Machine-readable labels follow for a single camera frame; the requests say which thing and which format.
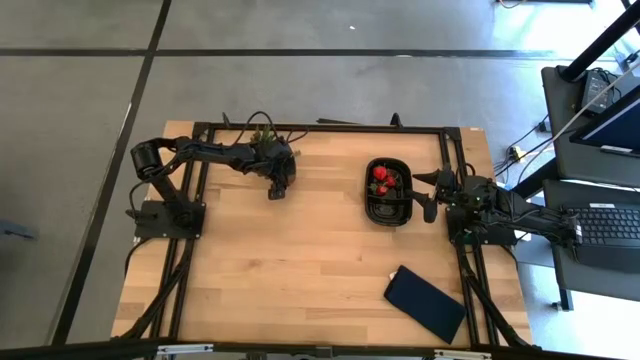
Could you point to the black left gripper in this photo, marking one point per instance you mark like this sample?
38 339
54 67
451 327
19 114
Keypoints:
280 165

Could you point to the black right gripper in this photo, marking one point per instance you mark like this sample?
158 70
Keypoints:
452 190

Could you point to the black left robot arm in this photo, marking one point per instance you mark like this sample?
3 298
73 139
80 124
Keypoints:
215 152

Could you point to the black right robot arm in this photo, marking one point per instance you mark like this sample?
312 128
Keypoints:
540 220

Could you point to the black plastic tupperware container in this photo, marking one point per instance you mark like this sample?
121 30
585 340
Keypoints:
387 210

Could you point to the green succulent in black pot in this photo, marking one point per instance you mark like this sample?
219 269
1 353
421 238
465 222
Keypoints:
264 134

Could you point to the white power strip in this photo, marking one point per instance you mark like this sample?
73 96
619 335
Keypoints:
515 152

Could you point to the dark blue cloth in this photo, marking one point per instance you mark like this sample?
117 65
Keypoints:
425 302

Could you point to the black desk foot bar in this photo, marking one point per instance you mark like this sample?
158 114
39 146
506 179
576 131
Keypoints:
542 175

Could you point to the black desk with monitor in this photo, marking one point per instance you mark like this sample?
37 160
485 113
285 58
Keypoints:
570 160

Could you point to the black desk with keyboard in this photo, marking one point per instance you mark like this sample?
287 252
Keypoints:
590 285

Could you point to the black laptop keyboard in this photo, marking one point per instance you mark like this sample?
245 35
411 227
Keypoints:
615 235

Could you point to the black power adapter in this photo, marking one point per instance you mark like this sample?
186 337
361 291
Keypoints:
595 90

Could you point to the black computer monitor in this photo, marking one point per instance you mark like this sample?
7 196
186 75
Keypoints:
615 127

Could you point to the grey floor object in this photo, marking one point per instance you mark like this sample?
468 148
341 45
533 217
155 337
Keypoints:
15 231

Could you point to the black aluminium table frame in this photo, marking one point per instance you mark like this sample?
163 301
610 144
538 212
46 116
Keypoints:
380 129

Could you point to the black wall plug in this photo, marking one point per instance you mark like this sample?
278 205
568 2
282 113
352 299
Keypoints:
542 125

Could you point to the silver beam bracket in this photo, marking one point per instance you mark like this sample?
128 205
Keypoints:
185 349
462 355

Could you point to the black diagonal post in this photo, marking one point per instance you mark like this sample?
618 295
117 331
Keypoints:
600 42

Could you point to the black overhead frame beam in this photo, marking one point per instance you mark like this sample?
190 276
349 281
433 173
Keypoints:
75 354

